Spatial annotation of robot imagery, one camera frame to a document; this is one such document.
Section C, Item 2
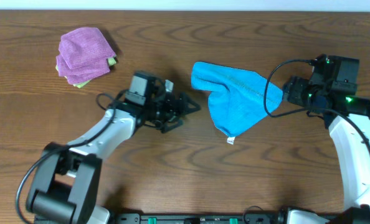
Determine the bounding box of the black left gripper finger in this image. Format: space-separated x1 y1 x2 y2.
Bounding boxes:
160 119 183 134
179 92 201 116

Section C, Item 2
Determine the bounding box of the blue microfiber cloth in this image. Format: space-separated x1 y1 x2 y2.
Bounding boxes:
191 62 283 144

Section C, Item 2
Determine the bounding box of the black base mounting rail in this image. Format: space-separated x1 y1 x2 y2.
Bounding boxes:
114 212 278 224

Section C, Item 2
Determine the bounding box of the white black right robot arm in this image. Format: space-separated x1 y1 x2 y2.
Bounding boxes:
283 54 370 223

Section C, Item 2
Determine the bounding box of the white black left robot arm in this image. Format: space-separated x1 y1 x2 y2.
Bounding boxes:
24 71 201 224

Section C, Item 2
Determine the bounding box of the purple folded cloth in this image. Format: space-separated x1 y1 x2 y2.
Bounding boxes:
58 27 116 68

